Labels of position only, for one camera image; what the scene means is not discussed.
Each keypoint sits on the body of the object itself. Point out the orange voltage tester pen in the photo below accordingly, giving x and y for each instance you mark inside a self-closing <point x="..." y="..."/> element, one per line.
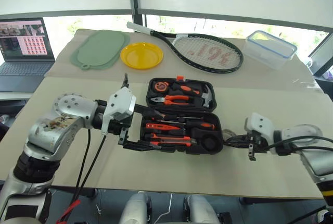
<point x="161" y="126"/>

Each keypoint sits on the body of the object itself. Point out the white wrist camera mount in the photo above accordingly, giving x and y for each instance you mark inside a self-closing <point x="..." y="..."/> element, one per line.
<point x="260" y="123"/>
<point x="119" y="104"/>

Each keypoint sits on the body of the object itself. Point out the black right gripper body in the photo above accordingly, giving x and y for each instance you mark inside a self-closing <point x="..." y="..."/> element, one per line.
<point x="260" y="146"/>

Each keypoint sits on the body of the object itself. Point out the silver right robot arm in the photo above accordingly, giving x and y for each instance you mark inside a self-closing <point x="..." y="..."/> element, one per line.
<point x="312" y="161"/>

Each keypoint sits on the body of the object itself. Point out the yellow plastic plate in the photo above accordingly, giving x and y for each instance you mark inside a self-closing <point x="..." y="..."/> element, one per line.
<point x="141" y="56"/>

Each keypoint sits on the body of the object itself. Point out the orange black utility knife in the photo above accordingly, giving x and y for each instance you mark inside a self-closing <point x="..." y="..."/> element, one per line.
<point x="177" y="138"/>

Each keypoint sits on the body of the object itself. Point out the silver rounded robot leg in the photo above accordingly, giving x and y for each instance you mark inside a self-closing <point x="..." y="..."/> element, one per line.
<point x="200" y="211"/>
<point x="135" y="211"/>

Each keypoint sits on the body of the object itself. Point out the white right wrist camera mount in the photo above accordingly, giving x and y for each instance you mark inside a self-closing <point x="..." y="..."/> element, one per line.
<point x="260" y="123"/>

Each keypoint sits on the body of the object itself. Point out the orange black tape measure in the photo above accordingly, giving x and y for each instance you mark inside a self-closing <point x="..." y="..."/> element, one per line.
<point x="160" y="86"/>

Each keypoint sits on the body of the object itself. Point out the black tennis racket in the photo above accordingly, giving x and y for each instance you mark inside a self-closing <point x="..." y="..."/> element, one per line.
<point x="169" y="36"/>

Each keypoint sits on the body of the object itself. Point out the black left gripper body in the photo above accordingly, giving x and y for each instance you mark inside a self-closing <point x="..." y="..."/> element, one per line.
<point x="122" y="127"/>

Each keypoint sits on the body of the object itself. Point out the beige paper table cover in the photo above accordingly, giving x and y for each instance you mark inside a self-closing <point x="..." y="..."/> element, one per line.
<point x="247" y="83"/>

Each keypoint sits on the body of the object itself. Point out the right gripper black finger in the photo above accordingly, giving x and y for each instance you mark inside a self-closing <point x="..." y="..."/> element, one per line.
<point x="239" y="137"/>
<point x="238" y="144"/>

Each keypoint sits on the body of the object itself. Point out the black tool case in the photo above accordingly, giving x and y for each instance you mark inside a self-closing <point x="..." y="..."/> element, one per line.
<point x="210" y="143"/>

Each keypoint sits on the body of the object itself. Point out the electrical tape roll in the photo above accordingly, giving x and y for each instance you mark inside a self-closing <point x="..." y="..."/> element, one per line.
<point x="228" y="132"/>

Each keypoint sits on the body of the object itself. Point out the open laptop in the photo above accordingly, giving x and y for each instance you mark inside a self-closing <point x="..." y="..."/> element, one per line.
<point x="23" y="73"/>

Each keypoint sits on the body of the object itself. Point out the small purple object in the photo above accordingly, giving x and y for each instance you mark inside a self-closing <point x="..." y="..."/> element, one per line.
<point x="330" y="73"/>

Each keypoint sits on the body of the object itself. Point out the clear plastic container blue rim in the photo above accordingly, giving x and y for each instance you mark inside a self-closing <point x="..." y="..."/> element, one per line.
<point x="270" y="50"/>

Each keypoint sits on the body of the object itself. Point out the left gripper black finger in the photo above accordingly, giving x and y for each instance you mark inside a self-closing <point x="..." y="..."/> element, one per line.
<point x="149" y="113"/>
<point x="141" y="146"/>

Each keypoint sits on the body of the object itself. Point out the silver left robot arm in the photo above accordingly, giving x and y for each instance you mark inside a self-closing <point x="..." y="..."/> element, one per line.
<point x="52" y="135"/>

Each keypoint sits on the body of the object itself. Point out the green silicone mat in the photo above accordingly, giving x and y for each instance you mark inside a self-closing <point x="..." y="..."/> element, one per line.
<point x="100" y="49"/>

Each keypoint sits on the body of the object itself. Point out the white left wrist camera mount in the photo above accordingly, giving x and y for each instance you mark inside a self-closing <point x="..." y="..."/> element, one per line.
<point x="119" y="104"/>

